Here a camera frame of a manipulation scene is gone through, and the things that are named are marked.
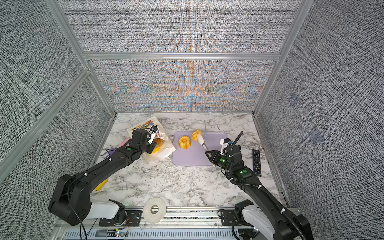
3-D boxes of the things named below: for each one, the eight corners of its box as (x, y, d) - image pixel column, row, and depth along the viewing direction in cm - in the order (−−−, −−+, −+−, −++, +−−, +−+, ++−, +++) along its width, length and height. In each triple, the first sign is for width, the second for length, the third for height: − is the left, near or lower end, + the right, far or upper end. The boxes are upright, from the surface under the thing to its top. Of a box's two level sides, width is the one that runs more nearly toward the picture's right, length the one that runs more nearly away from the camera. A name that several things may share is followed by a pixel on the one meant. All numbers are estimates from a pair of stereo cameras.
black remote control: (253, 175, 90) (254, 173, 88) (252, 150, 100) (253, 148, 98) (260, 176, 89) (261, 174, 87) (258, 152, 100) (260, 150, 98)
